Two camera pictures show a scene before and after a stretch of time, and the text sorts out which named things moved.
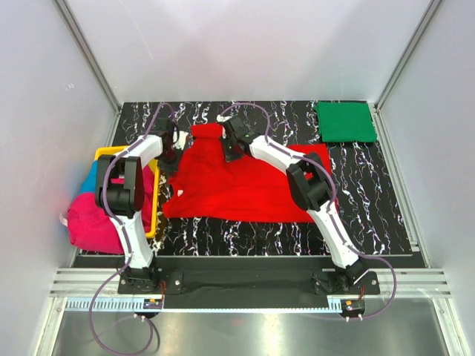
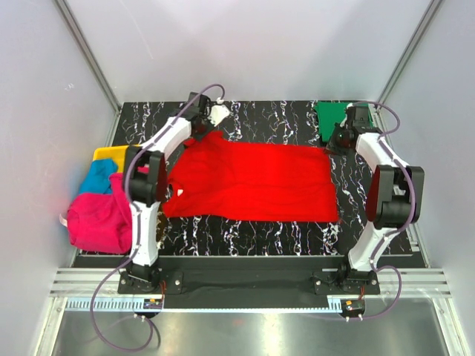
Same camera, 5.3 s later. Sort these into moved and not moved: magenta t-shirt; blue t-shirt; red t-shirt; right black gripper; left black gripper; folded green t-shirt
Moved: left black gripper; right black gripper
Not moved: red t-shirt; magenta t-shirt; blue t-shirt; folded green t-shirt
